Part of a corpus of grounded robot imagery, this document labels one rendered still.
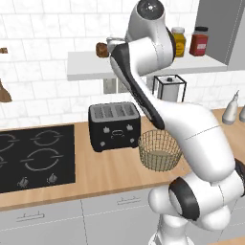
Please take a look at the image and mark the black hob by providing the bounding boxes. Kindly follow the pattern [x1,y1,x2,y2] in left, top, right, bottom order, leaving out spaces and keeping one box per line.
[0,123,77,194]

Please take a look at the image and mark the grey drawer handle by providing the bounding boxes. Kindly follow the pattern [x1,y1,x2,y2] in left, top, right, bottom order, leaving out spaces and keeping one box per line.
[15,211,45,223]
[116,195,143,206]

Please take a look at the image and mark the grey wall shelf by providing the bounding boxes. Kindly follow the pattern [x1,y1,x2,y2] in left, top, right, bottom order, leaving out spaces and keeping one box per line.
[66,50,229,81]

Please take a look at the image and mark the white squeeze bottle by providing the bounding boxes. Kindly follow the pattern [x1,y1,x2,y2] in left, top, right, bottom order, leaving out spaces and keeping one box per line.
[221,89,240,125]

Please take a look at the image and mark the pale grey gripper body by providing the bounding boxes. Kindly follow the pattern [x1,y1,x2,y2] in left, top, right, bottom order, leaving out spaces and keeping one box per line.
[106,35,126,55]

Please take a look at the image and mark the black framed glass canister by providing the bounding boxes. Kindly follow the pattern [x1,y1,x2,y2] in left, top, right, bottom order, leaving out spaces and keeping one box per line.
[151,74,188,103]

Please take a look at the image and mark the brown wooden hanging tool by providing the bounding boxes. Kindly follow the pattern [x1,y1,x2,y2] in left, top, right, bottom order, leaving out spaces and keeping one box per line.
[0,78,13,103]

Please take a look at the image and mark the wire mesh basket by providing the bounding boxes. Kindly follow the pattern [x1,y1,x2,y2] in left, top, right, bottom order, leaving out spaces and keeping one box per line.
[137,128,184,172]

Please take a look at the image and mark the black toaster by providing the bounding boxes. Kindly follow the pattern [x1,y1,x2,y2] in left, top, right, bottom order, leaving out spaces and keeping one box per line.
[88,101,142,153]

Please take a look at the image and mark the red jar with black lid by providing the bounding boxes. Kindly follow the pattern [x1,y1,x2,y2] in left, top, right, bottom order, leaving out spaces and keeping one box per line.
[189,26,210,57]

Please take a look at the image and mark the yellow jar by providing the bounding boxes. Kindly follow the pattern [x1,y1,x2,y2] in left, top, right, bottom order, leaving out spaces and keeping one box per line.
[170,27,187,58]

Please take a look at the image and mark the grey drawer front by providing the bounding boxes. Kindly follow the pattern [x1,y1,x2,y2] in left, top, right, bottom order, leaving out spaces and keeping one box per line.
[80,187,162,245]
[0,198,85,245]

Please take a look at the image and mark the grey wall cabinet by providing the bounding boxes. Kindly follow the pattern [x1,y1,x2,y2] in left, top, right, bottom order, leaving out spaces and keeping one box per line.
[194,0,245,72]

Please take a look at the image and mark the brown lumpy object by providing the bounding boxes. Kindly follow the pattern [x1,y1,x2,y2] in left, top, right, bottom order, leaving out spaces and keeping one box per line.
[95,42,110,58]

